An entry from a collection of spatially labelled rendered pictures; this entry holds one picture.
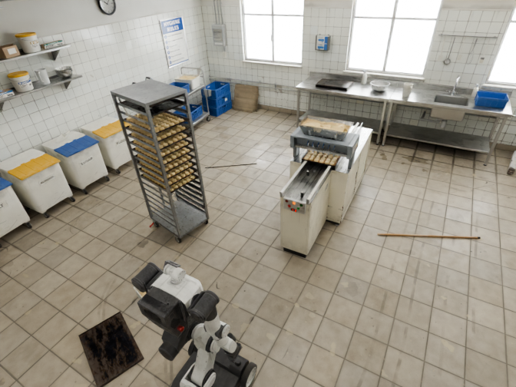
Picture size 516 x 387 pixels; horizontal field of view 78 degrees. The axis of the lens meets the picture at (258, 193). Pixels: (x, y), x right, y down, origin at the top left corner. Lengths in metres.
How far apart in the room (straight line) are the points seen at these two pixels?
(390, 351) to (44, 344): 3.18
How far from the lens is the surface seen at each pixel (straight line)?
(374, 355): 3.27
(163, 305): 1.85
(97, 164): 5.56
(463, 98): 6.39
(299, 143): 3.85
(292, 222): 3.48
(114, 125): 5.84
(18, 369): 3.84
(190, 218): 4.24
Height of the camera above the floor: 2.81
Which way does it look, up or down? 36 degrees down
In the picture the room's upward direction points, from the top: 3 degrees counter-clockwise
